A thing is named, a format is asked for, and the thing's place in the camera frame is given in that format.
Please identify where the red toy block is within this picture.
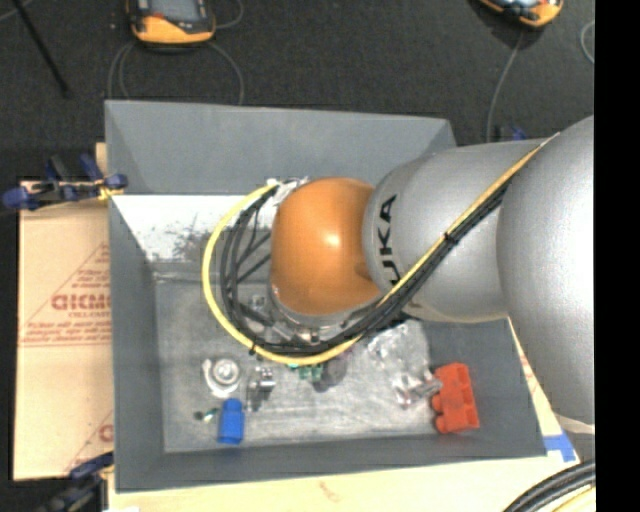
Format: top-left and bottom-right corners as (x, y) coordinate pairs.
(430, 362), (482, 436)

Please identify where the grey metal bin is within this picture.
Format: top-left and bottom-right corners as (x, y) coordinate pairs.
(103, 99), (548, 492)

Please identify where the blue toy block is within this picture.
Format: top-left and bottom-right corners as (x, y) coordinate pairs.
(216, 397), (247, 446)

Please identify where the crumpled clear plastic packet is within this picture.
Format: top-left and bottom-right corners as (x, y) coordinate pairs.
(367, 321), (427, 372)

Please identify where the brown cardboard board, red print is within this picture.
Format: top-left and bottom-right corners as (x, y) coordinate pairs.
(11, 178), (116, 482)

